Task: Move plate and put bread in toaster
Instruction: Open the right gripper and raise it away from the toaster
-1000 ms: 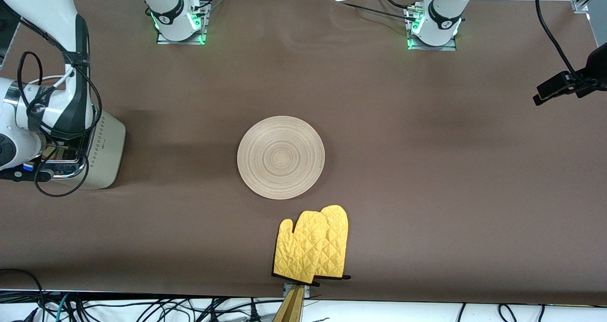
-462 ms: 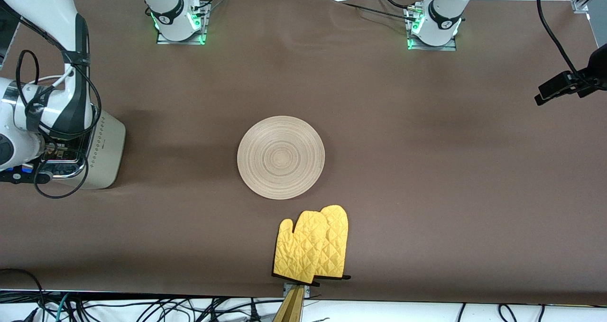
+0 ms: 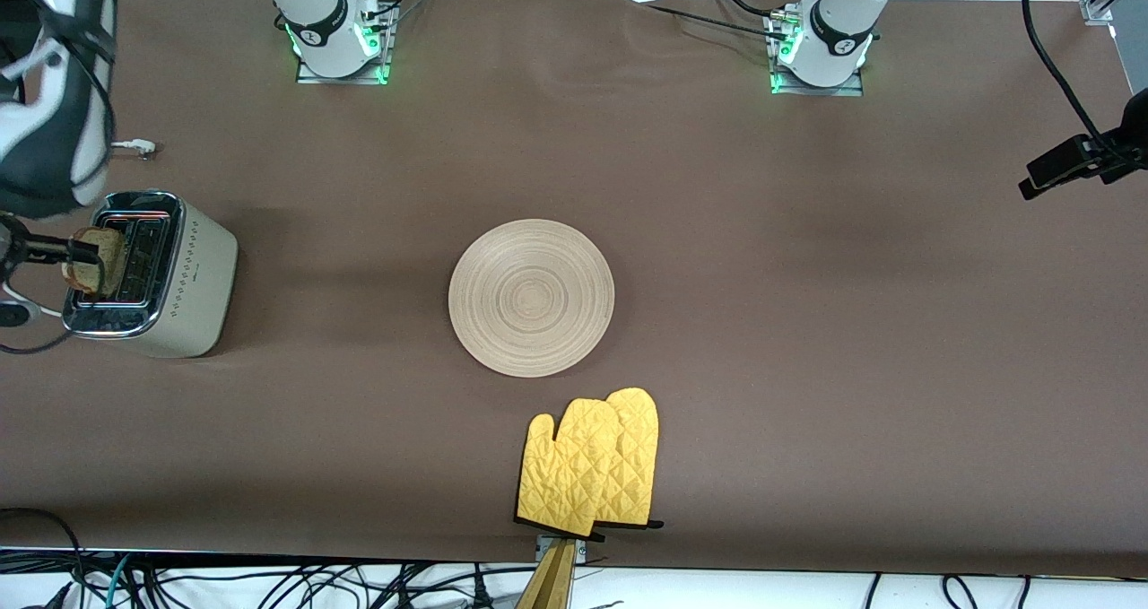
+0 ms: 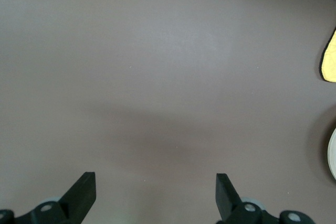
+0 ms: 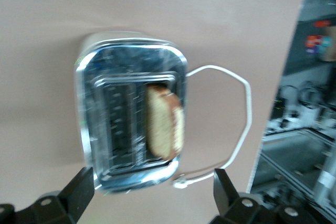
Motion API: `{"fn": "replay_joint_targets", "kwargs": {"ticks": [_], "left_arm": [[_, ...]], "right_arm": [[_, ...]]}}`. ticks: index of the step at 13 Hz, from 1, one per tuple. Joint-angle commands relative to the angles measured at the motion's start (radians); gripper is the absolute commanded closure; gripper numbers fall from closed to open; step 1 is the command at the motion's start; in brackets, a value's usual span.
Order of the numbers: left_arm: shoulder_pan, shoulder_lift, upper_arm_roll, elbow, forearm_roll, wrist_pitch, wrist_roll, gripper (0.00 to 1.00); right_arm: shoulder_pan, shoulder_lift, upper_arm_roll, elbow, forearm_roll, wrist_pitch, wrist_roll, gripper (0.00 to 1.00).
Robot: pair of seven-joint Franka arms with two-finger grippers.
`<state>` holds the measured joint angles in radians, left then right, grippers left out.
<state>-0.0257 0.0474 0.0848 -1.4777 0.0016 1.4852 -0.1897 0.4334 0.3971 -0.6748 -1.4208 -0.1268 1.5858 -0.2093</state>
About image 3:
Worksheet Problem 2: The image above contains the slice of bread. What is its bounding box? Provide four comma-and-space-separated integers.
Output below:
61, 227, 127, 298

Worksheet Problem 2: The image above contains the round pale wooden plate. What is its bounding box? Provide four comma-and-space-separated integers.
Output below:
448, 219, 616, 378

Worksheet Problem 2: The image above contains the chrome and beige toaster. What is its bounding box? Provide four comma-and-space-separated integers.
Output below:
61, 189, 239, 359

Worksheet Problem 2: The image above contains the yellow quilted oven mitt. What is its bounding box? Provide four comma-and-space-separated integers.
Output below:
516, 398, 624, 539
592, 387, 665, 531

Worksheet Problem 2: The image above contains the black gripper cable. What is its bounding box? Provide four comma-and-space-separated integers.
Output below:
0, 320, 78, 357

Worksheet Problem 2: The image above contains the white toaster power cable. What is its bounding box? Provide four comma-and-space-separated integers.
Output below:
0, 138, 158, 320

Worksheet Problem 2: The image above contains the teal cable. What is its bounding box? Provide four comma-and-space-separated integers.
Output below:
101, 553, 135, 609

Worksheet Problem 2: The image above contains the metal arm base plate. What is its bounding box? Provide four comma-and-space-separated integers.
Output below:
296, 4, 396, 86
769, 8, 866, 98

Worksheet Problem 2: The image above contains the small metal table bracket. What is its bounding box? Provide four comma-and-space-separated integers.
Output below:
535, 534, 588, 563

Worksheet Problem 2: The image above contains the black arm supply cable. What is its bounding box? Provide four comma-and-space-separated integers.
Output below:
628, 0, 795, 43

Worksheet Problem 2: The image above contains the black camera clamp mount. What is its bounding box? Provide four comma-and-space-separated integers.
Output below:
1018, 89, 1148, 202

